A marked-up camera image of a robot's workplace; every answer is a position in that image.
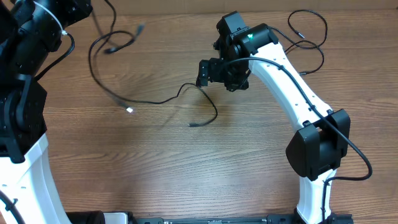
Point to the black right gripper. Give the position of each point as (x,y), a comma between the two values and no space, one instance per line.
(214,66)

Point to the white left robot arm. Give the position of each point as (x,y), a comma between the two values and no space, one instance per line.
(30,30)

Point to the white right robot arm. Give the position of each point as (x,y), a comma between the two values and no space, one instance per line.
(318,144)

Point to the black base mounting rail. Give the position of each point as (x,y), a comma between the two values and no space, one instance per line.
(128,217)

